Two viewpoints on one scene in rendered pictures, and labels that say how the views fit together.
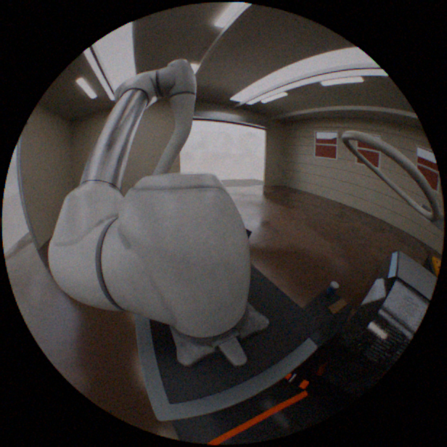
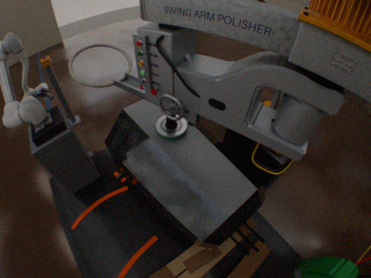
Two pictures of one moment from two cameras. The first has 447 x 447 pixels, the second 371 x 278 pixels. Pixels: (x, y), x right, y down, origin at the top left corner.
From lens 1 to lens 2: 1.53 m
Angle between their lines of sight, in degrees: 29
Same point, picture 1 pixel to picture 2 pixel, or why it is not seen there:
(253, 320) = (48, 120)
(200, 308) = (32, 116)
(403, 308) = (123, 125)
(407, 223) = not seen: hidden behind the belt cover
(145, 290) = (26, 115)
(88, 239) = (15, 112)
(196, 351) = (37, 128)
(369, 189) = not seen: hidden behind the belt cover
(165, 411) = (33, 150)
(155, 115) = not seen: outside the picture
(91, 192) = (11, 104)
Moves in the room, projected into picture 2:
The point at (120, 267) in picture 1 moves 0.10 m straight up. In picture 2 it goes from (22, 113) to (16, 103)
